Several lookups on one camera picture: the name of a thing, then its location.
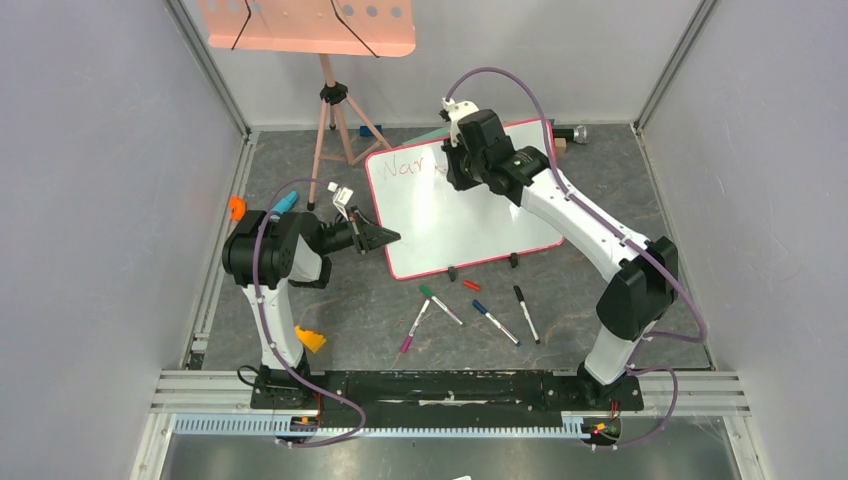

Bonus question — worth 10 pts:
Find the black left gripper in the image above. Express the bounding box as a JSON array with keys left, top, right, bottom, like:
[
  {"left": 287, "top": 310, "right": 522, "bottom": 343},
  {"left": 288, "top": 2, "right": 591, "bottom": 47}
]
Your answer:
[{"left": 316, "top": 206, "right": 398, "bottom": 255}]

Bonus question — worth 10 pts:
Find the pink framed whiteboard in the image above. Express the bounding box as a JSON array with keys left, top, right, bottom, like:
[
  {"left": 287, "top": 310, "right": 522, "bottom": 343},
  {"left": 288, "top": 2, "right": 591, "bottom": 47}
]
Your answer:
[{"left": 365, "top": 138, "right": 564, "bottom": 280}]

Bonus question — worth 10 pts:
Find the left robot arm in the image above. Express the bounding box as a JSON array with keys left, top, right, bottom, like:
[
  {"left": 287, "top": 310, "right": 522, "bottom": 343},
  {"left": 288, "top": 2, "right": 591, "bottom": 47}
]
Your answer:
[{"left": 222, "top": 206, "right": 402, "bottom": 408}]

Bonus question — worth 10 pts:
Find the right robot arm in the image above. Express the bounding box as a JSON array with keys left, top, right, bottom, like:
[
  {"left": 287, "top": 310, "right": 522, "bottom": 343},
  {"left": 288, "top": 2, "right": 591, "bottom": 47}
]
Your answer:
[{"left": 440, "top": 102, "right": 678, "bottom": 409}]

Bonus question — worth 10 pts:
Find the green whiteboard marker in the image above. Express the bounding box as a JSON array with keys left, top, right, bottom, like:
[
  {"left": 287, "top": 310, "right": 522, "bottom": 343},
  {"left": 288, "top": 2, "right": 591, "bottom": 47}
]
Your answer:
[{"left": 419, "top": 285, "right": 465, "bottom": 327}]

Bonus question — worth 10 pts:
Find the purple whiteboard marker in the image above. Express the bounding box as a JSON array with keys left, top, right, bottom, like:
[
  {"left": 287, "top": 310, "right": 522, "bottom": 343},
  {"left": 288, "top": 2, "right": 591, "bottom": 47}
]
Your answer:
[{"left": 399, "top": 298, "right": 431, "bottom": 354}]

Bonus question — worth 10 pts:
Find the blue whiteboard marker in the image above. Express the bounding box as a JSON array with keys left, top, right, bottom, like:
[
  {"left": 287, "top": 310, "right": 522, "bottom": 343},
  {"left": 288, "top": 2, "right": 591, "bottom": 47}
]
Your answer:
[{"left": 472, "top": 299, "right": 521, "bottom": 347}]

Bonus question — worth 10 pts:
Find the black whiteboard marker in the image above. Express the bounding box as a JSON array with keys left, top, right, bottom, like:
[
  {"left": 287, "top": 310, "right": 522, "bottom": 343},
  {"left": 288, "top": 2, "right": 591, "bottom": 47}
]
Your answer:
[{"left": 513, "top": 285, "right": 541, "bottom": 345}]

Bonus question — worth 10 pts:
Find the mint green cylinder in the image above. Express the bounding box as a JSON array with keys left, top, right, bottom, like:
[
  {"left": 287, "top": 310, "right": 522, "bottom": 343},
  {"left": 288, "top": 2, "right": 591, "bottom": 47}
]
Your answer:
[{"left": 402, "top": 128, "right": 450, "bottom": 147}]

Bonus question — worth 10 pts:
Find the wooden cube block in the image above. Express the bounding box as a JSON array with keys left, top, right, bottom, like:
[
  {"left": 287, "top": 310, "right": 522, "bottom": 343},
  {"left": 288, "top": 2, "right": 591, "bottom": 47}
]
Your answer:
[{"left": 554, "top": 138, "right": 568, "bottom": 156}]

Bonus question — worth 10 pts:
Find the black microphone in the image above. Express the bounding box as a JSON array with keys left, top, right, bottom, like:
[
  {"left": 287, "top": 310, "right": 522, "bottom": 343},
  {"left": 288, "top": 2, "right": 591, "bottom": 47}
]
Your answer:
[{"left": 553, "top": 125, "right": 588, "bottom": 145}]

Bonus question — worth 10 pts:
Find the orange stair toy block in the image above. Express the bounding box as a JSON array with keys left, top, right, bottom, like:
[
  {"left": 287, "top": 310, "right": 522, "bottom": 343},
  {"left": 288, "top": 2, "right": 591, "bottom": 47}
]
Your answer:
[{"left": 295, "top": 325, "right": 327, "bottom": 353}]

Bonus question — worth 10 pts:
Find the pink music stand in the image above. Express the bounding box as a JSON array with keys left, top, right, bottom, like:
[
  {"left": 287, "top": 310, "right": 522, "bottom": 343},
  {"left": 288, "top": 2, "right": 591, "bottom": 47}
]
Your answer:
[{"left": 199, "top": 1, "right": 416, "bottom": 177}]

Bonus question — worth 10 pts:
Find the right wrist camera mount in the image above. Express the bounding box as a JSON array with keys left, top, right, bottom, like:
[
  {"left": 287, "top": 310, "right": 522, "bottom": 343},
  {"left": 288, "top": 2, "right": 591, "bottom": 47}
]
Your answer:
[{"left": 439, "top": 98, "right": 479, "bottom": 147}]

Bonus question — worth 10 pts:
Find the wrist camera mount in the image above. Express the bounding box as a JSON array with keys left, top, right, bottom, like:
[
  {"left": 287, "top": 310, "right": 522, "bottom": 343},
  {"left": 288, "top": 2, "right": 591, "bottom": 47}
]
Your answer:
[
  {"left": 327, "top": 182, "right": 353, "bottom": 220},
  {"left": 439, "top": 98, "right": 479, "bottom": 147}
]

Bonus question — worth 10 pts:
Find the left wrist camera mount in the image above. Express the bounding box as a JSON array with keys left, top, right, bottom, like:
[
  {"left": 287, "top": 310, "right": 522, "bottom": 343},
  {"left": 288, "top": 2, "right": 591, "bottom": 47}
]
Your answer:
[{"left": 327, "top": 182, "right": 353, "bottom": 220}]

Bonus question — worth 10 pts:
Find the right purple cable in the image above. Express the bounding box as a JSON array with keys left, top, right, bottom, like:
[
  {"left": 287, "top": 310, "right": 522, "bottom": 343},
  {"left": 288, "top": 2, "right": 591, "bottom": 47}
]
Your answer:
[{"left": 445, "top": 66, "right": 709, "bottom": 453}]

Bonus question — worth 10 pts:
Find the purple cable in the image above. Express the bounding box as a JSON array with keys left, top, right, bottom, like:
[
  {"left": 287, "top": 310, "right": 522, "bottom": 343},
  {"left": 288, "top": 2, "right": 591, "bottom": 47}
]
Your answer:
[
  {"left": 252, "top": 176, "right": 368, "bottom": 450},
  {"left": 445, "top": 66, "right": 709, "bottom": 453}
]

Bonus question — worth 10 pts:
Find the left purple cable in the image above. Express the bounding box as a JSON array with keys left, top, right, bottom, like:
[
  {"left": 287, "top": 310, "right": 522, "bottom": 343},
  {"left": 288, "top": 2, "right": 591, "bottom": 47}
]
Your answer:
[{"left": 252, "top": 176, "right": 368, "bottom": 450}]

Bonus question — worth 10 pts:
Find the orange toy block at wall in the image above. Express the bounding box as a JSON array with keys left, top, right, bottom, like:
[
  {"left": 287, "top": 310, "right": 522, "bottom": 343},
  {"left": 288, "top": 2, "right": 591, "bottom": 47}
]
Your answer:
[{"left": 228, "top": 196, "right": 247, "bottom": 221}]

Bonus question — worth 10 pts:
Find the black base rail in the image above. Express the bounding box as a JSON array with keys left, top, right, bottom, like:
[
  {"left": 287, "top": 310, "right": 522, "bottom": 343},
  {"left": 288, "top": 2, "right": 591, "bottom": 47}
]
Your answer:
[{"left": 250, "top": 367, "right": 644, "bottom": 429}]

